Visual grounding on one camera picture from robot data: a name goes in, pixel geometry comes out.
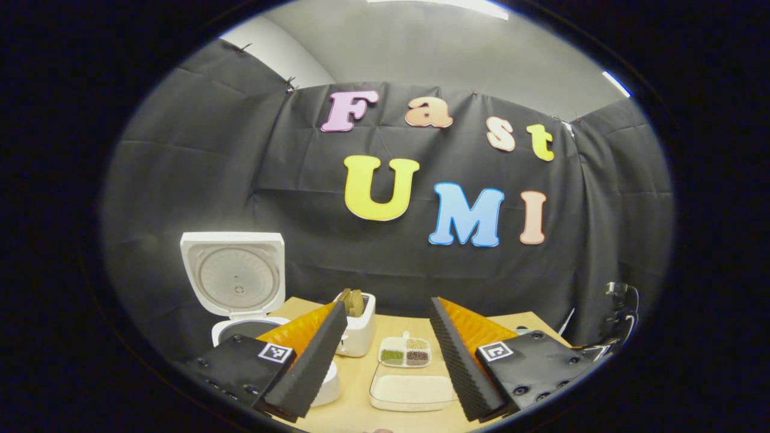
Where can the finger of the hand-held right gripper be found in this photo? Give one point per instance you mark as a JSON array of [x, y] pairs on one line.
[[595, 350]]

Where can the clear tray of rice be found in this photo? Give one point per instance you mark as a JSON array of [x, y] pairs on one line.
[[412, 391]]

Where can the white toaster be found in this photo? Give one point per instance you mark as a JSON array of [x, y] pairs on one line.
[[360, 337]]

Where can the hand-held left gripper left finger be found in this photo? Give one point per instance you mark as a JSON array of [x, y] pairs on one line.
[[307, 373]]

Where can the white divided grain dish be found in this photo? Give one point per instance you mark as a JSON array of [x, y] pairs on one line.
[[404, 352]]

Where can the white rice cooker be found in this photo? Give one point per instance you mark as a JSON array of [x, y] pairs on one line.
[[234, 276]]

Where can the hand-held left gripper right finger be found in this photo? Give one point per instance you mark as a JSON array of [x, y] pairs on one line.
[[463, 367]]

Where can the brown bread slice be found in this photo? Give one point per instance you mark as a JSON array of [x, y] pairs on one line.
[[357, 304], [345, 299]]

